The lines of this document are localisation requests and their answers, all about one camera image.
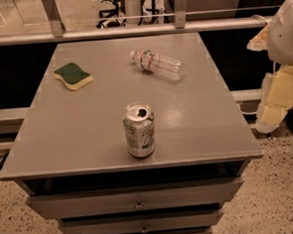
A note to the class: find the grey metal railing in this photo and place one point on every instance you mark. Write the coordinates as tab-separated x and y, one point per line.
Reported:
49	21

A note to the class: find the black office chair base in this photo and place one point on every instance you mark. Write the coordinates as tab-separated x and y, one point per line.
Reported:
111	12

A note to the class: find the green yellow sponge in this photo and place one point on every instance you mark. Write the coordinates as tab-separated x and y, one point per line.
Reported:
72	76

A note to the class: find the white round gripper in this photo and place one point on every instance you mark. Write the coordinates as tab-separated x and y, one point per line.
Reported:
286	41

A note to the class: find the grey drawer cabinet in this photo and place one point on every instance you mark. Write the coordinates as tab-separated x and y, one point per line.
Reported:
155	144

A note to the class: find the middle grey drawer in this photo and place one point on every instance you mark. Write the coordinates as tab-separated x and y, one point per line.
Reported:
144	223

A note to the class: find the silver green soda can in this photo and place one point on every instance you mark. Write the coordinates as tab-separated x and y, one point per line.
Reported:
138	122

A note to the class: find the clear plastic water bottle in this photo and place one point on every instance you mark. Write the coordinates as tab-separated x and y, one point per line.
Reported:
167	67

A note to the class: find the top grey drawer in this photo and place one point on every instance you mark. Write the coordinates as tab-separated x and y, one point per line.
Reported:
131	199

